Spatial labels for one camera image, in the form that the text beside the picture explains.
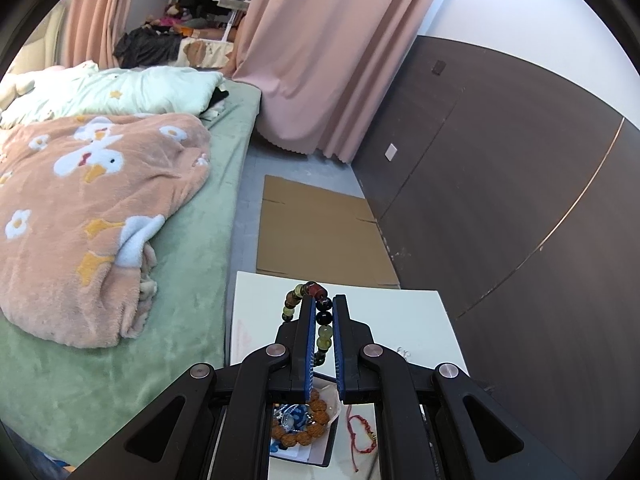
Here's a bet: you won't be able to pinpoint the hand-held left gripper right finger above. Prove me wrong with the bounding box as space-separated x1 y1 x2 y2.
334 294 571 480

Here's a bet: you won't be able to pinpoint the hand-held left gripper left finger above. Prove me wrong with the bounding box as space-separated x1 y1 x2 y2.
82 296 317 480

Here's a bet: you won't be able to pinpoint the multicolour bead bracelet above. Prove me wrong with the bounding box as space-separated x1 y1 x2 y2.
282 281 335 367

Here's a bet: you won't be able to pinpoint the brown seed bracelet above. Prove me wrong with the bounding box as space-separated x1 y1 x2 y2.
270 387 342 448

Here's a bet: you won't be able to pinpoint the blue bead bracelet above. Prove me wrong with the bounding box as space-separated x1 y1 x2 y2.
274 405 307 433

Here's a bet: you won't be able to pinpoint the black cardboard box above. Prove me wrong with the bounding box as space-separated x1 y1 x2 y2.
267 375 346 467

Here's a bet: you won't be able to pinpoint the flat cardboard sheet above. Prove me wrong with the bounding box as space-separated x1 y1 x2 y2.
256 175 401 289

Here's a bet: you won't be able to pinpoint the green fleece blanket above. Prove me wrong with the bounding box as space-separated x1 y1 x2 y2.
0 82 262 466

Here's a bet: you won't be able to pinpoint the pink printed fleece blanket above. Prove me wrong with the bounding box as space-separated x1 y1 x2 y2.
0 114 212 350

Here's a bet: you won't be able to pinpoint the wide pink curtain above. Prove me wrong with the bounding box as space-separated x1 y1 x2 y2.
230 0 451 163

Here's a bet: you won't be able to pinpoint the colourful printed bedsheet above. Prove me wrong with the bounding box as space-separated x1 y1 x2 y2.
40 452 76 477

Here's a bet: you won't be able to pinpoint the white star-print duvet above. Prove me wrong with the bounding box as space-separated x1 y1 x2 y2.
0 61 224 128

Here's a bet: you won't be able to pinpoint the brown and white cushion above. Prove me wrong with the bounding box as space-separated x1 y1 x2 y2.
180 37 236 68

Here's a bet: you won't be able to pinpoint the pile of black clothes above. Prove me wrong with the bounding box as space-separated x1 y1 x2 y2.
114 27 183 67

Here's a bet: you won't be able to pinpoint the white clothes rack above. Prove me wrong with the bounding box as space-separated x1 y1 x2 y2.
212 0 253 41

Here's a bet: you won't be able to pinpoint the colourful plush toys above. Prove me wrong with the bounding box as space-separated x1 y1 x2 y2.
145 4 206 31

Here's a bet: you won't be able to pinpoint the cream plush toy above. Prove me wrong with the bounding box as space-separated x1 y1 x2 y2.
0 72 31 111

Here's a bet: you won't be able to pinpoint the narrow pink curtain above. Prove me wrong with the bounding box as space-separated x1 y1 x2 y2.
65 0 146 68

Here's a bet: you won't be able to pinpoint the cream padded headboard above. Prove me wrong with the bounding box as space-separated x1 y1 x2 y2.
10 5 71 78

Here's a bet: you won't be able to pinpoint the red string bracelet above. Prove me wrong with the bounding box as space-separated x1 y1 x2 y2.
346 402 379 473

